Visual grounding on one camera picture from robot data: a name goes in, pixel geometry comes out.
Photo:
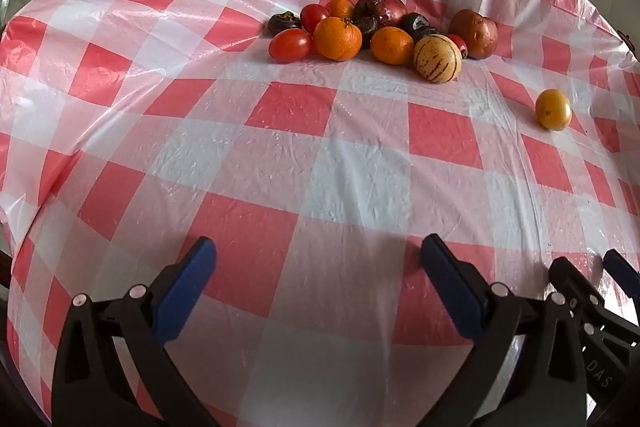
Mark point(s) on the brown pear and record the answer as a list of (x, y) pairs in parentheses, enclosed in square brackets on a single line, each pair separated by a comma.
[(474, 33)]

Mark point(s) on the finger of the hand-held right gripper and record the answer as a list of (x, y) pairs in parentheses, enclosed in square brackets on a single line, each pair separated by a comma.
[(600, 347), (622, 274)]

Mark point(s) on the pale yellow striped melon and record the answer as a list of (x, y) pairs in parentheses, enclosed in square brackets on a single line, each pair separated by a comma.
[(437, 59)]

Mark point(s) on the dark brown wrinkled fruit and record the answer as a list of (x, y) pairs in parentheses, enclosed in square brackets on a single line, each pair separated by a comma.
[(284, 23), (367, 29)]

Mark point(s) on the dark mangosteen pair right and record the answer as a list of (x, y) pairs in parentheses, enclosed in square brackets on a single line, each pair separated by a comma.
[(417, 24)]

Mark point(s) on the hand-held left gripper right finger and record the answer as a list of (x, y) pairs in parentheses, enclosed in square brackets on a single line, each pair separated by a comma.
[(452, 292)]

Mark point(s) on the large dark red apple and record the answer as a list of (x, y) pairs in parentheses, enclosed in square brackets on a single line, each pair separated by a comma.
[(380, 9)]

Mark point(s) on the red white checked tablecloth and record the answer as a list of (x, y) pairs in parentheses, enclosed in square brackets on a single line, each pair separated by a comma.
[(350, 157)]

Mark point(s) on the small red tomato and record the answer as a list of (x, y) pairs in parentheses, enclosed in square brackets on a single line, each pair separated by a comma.
[(459, 44)]

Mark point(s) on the orange with stem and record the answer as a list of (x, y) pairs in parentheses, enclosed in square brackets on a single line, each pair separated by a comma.
[(337, 39)]

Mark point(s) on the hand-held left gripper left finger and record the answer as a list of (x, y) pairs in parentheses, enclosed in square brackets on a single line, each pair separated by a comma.
[(185, 297)]

